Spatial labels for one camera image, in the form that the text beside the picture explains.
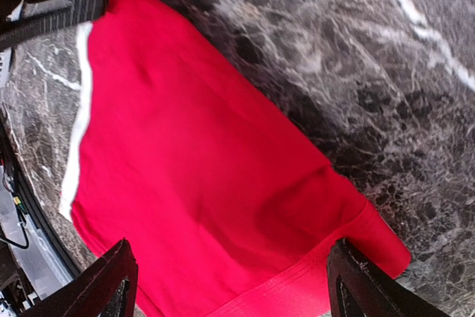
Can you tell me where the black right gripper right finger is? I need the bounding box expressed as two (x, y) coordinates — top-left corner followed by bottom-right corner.
(327, 238), (448, 317)

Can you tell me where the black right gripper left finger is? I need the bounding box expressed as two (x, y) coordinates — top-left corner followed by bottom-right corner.
(22, 239), (138, 316)

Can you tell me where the red boxer briefs white trim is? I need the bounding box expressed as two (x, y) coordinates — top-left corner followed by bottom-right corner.
(59, 0), (411, 316)

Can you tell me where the black cable at table edge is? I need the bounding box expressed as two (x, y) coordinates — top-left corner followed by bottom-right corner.
(0, 168), (30, 250)

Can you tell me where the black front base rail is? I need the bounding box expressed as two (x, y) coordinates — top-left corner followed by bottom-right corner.
(1, 122), (81, 278)

